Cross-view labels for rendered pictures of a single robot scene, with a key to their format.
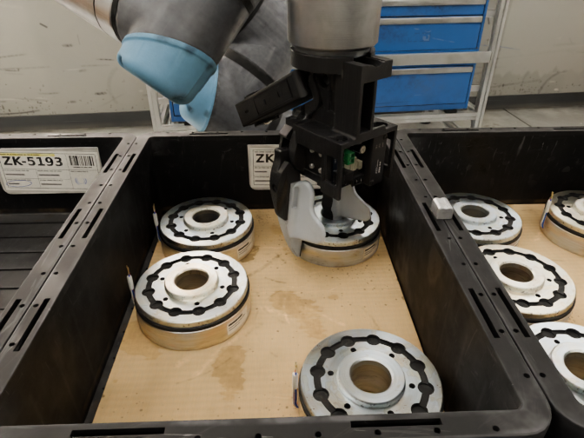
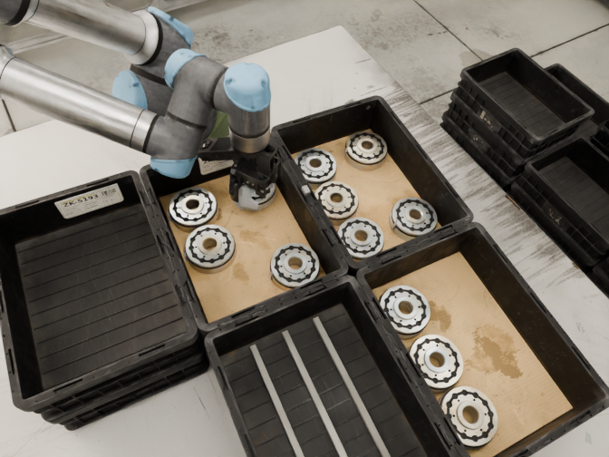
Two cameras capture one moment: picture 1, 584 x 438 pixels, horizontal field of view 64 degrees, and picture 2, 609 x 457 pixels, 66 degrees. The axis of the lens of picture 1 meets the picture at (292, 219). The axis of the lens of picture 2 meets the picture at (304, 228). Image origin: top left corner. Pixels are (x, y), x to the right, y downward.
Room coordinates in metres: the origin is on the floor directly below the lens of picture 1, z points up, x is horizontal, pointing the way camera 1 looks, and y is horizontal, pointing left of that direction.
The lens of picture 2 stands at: (-0.18, 0.16, 1.73)
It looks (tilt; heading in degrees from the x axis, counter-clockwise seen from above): 58 degrees down; 330
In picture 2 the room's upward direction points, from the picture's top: 7 degrees clockwise
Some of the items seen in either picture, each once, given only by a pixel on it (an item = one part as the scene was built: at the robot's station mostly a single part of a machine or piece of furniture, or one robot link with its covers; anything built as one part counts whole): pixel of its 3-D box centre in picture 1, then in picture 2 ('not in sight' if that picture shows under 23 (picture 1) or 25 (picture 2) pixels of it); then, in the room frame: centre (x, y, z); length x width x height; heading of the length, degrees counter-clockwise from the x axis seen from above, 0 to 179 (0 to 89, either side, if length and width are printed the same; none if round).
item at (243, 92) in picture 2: not in sight; (246, 99); (0.41, -0.03, 1.15); 0.09 x 0.08 x 0.11; 36
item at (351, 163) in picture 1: (335, 118); (254, 161); (0.40, -0.04, 0.99); 0.09 x 0.08 x 0.12; 40
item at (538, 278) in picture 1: (515, 274); (336, 198); (0.34, -0.21, 0.86); 0.05 x 0.05 x 0.01
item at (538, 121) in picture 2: not in sight; (500, 133); (0.68, -1.18, 0.37); 0.40 x 0.30 x 0.45; 7
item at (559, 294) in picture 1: (514, 277); (335, 199); (0.34, -0.21, 0.86); 0.10 x 0.10 x 0.01
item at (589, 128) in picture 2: not in sight; (555, 119); (0.73, -1.58, 0.26); 0.40 x 0.30 x 0.23; 8
